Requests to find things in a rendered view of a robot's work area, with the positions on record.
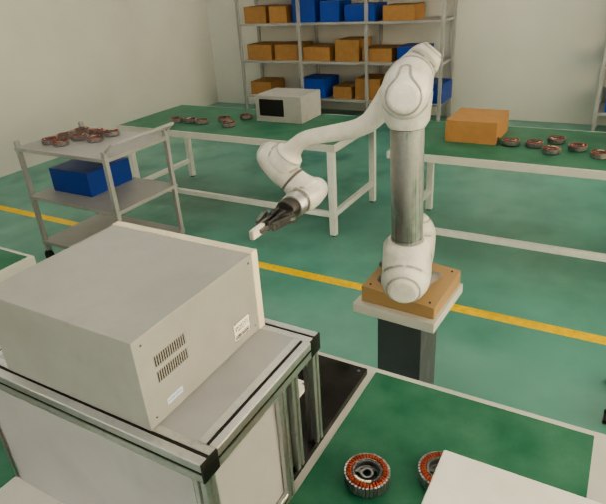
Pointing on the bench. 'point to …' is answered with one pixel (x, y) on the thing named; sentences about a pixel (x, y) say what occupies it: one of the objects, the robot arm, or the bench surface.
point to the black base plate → (330, 397)
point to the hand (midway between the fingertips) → (257, 231)
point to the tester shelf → (254, 399)
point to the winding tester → (129, 318)
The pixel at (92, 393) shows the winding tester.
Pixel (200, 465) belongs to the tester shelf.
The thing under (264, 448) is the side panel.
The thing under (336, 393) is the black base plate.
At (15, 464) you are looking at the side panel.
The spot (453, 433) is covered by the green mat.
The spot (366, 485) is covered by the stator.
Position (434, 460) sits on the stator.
